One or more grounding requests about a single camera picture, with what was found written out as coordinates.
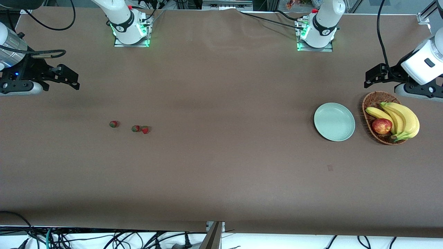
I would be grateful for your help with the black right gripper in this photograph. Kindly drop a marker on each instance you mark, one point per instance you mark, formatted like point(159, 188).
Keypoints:
point(34, 67)

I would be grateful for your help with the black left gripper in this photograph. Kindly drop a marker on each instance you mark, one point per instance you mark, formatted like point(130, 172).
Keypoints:
point(394, 74)

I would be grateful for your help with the red plastic strawberry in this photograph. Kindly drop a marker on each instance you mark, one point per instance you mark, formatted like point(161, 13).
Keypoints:
point(113, 123)
point(145, 130)
point(135, 128)

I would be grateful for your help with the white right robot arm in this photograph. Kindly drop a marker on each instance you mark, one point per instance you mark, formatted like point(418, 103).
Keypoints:
point(124, 20)

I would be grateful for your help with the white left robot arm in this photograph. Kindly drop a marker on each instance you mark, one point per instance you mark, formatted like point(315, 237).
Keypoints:
point(323, 20)

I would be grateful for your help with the pale green round plate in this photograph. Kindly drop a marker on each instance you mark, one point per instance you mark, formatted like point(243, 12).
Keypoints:
point(334, 121)

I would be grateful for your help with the brown wicker basket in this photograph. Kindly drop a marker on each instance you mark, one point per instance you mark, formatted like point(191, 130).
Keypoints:
point(375, 100)

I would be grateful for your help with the small yellow banana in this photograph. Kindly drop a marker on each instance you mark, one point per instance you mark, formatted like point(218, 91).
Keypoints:
point(377, 113)

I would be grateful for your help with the medium yellow banana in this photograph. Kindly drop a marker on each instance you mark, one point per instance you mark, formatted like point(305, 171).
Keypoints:
point(398, 119)

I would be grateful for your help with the red apple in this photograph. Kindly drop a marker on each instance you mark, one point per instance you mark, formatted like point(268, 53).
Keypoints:
point(382, 126)

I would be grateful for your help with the large yellow banana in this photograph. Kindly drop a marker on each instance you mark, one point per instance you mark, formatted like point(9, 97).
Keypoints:
point(412, 121)

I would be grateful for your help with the colourful background object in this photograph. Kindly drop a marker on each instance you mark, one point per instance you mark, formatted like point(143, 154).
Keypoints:
point(297, 4)

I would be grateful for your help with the black power plug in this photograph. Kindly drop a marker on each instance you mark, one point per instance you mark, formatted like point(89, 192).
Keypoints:
point(188, 241)

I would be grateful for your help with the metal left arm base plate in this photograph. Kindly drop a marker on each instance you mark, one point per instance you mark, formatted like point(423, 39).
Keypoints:
point(327, 49)

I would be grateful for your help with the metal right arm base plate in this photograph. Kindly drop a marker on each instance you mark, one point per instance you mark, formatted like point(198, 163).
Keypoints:
point(119, 43)

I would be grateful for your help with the grey metal frame bracket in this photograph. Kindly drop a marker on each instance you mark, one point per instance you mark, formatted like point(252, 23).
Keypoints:
point(226, 5)

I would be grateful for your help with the table edge support post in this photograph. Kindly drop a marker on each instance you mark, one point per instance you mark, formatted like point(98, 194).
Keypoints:
point(213, 237)

